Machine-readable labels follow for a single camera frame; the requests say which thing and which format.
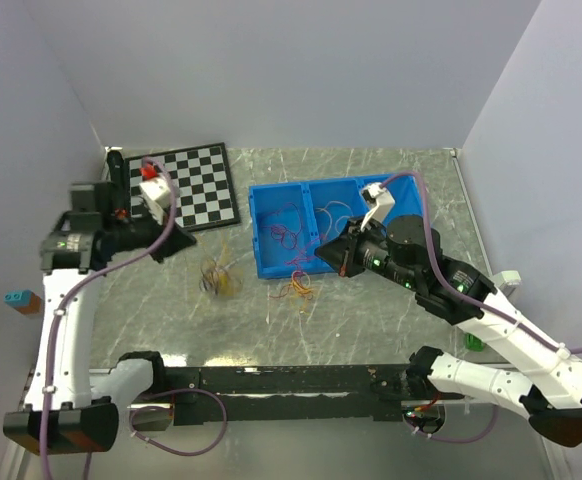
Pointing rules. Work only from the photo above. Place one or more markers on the green small plastic piece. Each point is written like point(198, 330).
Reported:
point(472, 343)

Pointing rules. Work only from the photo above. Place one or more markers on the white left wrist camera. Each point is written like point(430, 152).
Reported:
point(155, 192)

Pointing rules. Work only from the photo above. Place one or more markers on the black white chessboard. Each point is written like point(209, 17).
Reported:
point(207, 198)

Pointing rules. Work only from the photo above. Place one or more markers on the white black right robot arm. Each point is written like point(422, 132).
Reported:
point(544, 382)

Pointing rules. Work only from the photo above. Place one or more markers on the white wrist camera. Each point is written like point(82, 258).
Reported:
point(379, 203)
point(155, 192)

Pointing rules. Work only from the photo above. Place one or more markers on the blue three-compartment plastic bin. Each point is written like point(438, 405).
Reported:
point(291, 219)

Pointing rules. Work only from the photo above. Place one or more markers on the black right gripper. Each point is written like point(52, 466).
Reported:
point(341, 252)

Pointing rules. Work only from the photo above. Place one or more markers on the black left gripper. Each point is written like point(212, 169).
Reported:
point(178, 241)

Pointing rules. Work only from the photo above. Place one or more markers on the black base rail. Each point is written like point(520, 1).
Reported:
point(196, 395)

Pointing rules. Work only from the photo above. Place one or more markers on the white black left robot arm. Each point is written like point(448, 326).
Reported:
point(63, 412)

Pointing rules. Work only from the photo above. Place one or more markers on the blue orange toy block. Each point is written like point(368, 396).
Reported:
point(25, 302)

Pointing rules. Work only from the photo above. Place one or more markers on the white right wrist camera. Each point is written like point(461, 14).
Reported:
point(379, 203)

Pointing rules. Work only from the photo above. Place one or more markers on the white grey stand device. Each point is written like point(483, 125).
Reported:
point(506, 280)

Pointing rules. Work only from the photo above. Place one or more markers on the black marker orange cap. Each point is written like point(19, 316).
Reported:
point(118, 175)

